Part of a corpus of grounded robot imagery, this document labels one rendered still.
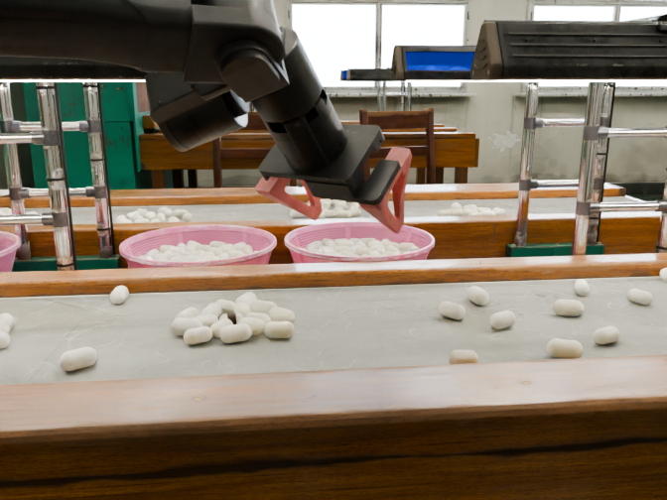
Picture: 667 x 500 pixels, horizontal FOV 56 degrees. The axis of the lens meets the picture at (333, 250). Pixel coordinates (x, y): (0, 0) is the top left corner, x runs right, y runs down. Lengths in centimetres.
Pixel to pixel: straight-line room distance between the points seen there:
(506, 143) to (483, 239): 479
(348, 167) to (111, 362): 36
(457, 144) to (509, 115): 256
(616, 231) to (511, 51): 70
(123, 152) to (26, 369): 282
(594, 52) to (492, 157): 522
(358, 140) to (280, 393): 24
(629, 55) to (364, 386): 53
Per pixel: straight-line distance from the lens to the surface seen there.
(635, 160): 662
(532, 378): 64
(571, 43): 87
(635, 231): 147
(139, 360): 74
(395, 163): 54
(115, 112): 352
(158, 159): 353
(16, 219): 104
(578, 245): 111
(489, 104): 603
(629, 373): 69
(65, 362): 73
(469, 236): 132
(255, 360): 71
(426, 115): 335
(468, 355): 70
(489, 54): 82
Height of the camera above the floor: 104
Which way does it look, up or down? 15 degrees down
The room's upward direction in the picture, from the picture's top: straight up
